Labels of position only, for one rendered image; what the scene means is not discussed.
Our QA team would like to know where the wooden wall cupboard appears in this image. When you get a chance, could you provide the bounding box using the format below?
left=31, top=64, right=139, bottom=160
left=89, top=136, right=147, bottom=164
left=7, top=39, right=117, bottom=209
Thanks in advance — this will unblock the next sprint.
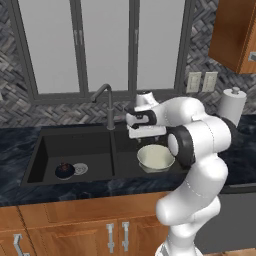
left=208, top=0, right=256, bottom=75

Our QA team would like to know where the black double sink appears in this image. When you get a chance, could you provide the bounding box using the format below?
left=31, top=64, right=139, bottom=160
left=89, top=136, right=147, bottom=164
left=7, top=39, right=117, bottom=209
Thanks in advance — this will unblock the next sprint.
left=20, top=123, right=192, bottom=188

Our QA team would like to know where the wooden drawer front panel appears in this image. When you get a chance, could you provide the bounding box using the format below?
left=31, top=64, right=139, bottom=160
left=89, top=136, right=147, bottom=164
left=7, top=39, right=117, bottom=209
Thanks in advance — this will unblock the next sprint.
left=17, top=191, right=170, bottom=230

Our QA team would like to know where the wooden cupboard door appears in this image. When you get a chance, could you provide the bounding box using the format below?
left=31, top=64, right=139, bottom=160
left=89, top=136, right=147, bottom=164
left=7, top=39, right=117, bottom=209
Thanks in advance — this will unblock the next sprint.
left=25, top=218, right=120, bottom=256
left=117, top=215, right=172, bottom=256
left=0, top=229, right=37, bottom=256

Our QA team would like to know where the white paper towel roll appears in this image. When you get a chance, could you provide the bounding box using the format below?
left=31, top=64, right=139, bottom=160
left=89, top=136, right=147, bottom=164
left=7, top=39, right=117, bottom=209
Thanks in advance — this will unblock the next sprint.
left=217, top=86, right=248, bottom=128

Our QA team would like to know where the dark grey tap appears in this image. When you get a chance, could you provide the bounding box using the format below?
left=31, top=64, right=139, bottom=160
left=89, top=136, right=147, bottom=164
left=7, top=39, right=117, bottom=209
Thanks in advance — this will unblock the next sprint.
left=90, top=83, right=117, bottom=131

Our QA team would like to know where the grey framed window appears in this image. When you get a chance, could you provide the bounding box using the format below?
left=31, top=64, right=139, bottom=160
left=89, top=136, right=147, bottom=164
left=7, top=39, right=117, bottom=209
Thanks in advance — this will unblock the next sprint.
left=5, top=0, right=198, bottom=105

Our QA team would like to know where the dark teapot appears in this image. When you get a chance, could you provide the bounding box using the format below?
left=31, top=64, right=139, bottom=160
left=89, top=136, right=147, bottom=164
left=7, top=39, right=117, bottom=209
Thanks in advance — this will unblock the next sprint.
left=54, top=161, right=76, bottom=181

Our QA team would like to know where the white wall socket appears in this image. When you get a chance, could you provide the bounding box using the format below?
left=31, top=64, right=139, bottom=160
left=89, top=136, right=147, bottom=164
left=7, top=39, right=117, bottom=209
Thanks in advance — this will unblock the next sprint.
left=185, top=71, right=203, bottom=94
left=202, top=71, right=219, bottom=94

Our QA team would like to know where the silver sink drain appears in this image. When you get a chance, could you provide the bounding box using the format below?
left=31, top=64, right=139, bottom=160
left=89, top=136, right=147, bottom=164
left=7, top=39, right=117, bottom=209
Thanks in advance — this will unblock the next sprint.
left=72, top=162, right=90, bottom=176

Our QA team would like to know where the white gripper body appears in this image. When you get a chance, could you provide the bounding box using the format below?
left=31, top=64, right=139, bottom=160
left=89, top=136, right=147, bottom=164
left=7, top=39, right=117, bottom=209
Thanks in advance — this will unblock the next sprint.
left=127, top=125, right=168, bottom=140

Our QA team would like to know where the cream bowl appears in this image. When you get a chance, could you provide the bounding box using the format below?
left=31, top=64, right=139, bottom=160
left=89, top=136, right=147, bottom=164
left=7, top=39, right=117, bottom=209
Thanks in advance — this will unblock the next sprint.
left=136, top=143, right=176, bottom=174

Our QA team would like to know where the dark grey dishwasher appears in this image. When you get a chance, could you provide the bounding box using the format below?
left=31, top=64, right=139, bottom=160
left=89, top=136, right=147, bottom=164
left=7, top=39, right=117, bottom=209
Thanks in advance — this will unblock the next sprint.
left=194, top=182, right=256, bottom=255

